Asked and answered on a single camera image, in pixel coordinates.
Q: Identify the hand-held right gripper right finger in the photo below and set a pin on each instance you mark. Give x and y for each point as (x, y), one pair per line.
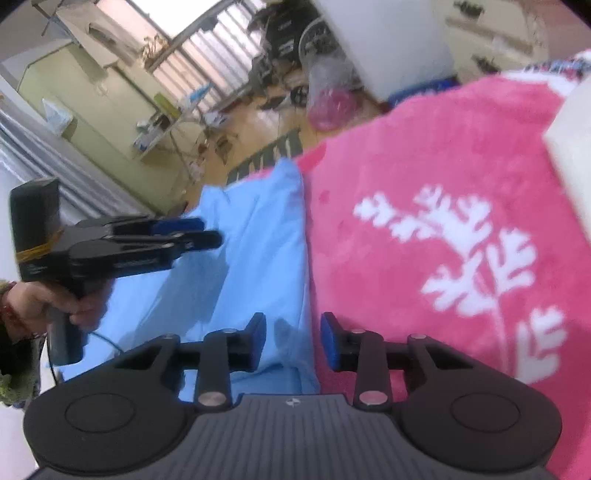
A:
(330, 341)

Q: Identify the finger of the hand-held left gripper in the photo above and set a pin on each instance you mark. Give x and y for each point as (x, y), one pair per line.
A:
(198, 241)
(175, 225)

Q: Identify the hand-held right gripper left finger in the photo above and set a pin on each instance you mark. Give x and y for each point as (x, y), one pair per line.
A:
(256, 341)

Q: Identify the light blue garment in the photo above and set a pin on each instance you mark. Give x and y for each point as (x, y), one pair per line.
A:
(258, 240)

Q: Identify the person's left forearm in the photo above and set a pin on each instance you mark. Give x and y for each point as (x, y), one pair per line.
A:
(18, 369)

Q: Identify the person's left hand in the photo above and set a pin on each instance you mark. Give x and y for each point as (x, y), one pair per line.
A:
(32, 309)

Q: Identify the grey curtain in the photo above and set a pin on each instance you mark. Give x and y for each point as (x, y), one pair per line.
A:
(46, 157)

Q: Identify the folding table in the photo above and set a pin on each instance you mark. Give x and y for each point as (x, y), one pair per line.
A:
(175, 124)

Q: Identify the green slatted folding stool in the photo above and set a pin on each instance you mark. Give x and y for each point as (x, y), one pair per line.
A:
(268, 157)

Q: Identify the window railing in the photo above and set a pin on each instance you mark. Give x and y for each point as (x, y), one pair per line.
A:
(217, 41)

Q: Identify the clear plastic bag pink contents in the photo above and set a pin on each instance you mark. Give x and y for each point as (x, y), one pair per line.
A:
(332, 97)

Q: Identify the pink floral blanket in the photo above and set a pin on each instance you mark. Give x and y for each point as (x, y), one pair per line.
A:
(392, 152)

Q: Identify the white folded garment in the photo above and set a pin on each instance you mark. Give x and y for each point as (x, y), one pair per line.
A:
(575, 147)

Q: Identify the cream nightstand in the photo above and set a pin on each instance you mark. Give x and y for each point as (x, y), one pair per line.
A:
(494, 37)

